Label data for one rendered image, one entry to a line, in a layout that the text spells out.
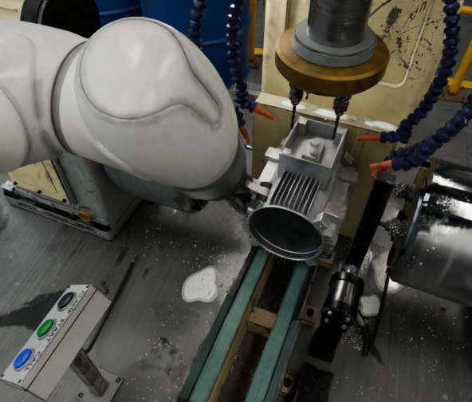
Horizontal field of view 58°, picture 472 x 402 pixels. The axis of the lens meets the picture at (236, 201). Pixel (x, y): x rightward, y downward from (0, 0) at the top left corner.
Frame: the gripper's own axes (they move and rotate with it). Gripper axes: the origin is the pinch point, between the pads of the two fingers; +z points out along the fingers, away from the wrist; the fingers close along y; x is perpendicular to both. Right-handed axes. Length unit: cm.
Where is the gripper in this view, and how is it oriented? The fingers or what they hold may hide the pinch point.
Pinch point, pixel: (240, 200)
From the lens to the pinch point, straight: 66.5
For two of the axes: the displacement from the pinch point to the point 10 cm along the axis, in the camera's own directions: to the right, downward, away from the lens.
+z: 1.9, 2.1, 9.6
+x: -3.3, 9.3, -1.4
